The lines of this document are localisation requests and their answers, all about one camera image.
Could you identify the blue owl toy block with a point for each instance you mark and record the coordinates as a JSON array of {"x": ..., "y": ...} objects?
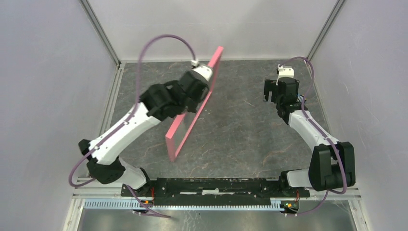
[{"x": 301, "y": 99}]

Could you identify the aluminium rail frame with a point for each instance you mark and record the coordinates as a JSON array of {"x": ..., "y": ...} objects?
[{"x": 245, "y": 142}]

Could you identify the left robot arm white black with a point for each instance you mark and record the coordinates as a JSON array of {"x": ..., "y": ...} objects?
[{"x": 156, "y": 104}]

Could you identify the pink wooden picture frame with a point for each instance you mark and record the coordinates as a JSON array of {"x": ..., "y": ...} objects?
[{"x": 214, "y": 63}]

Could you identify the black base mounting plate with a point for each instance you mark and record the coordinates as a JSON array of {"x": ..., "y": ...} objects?
[{"x": 214, "y": 191}]

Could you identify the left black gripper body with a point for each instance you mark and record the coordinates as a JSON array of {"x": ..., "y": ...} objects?
[{"x": 193, "y": 105}]

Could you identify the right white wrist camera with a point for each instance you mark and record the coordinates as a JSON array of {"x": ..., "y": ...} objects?
[{"x": 284, "y": 71}]

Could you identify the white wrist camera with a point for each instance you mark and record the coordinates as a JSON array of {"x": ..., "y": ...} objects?
[
  {"x": 284, "y": 71},
  {"x": 203, "y": 70}
]

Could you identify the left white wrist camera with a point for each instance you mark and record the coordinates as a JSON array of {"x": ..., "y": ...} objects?
[{"x": 203, "y": 70}]

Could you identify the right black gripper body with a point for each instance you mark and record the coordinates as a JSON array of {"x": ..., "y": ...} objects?
[{"x": 270, "y": 85}]

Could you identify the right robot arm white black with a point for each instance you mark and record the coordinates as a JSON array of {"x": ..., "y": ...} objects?
[{"x": 332, "y": 165}]

